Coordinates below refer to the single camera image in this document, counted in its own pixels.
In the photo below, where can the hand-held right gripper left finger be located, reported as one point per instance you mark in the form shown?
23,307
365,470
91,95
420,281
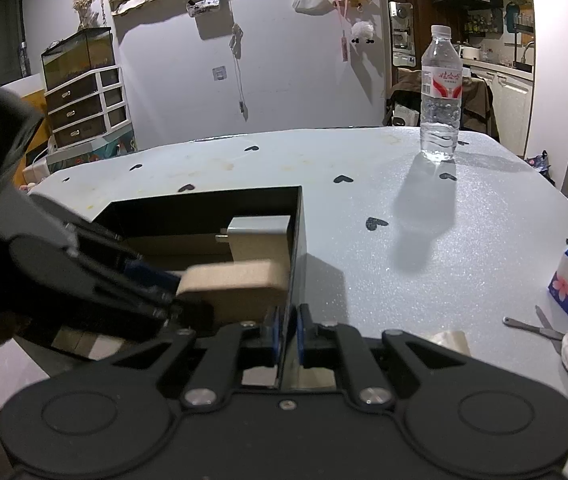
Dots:
276,337

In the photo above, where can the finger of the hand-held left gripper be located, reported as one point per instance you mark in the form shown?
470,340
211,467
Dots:
151,274
139,302

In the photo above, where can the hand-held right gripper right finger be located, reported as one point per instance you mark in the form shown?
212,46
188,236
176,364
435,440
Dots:
306,336

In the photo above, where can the black storage box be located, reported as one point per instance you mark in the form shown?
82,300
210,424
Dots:
164,215

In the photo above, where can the beige rectangular block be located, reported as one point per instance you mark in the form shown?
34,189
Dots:
234,280

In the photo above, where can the grey plug adapter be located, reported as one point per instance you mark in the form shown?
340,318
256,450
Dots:
259,240

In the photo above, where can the colourful printed cloth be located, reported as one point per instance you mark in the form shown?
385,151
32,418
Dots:
109,150

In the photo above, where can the beige tape piece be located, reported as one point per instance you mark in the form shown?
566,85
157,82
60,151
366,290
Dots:
451,341

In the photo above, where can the white drawer unit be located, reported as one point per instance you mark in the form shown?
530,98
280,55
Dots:
79,110

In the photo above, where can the glass fish tank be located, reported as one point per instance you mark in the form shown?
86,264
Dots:
74,57

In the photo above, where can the dried flower bunch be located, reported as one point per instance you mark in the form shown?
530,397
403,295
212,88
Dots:
85,5

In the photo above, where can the clear water bottle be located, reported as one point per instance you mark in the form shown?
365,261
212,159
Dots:
441,110

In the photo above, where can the chair with dark jacket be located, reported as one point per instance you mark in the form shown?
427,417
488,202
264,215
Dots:
474,105

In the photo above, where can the white kitchen cabinet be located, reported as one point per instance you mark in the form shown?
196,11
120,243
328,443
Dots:
506,105

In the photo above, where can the white plush sheep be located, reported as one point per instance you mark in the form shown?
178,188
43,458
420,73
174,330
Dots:
362,30

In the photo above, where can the pink ribbon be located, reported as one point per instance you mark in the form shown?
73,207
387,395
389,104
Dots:
346,20

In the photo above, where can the square adhesive wall hook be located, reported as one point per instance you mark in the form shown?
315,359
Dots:
219,73

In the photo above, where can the silver wall holder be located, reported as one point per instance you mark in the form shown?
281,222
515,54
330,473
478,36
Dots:
205,2

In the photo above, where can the kitchen wall shelf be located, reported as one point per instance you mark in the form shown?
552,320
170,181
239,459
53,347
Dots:
469,10

